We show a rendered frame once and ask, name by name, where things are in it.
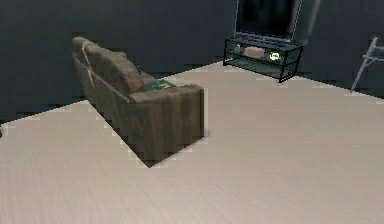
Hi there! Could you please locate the pink box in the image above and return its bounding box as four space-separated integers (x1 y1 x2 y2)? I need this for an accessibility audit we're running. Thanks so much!
243 46 266 60

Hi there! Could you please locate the black glass television stand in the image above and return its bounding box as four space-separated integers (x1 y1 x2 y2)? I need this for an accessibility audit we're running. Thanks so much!
222 37 304 84

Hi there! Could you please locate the brown sofa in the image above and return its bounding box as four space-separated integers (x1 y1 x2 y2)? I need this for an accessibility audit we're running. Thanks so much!
71 36 205 168

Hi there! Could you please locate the grey metal stand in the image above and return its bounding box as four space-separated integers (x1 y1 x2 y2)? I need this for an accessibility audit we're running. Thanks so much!
350 36 384 93

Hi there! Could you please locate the green cushion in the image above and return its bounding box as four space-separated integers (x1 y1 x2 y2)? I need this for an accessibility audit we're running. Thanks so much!
143 79 177 92

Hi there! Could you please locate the black television set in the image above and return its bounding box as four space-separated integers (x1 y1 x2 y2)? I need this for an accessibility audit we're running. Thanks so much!
233 0 304 44

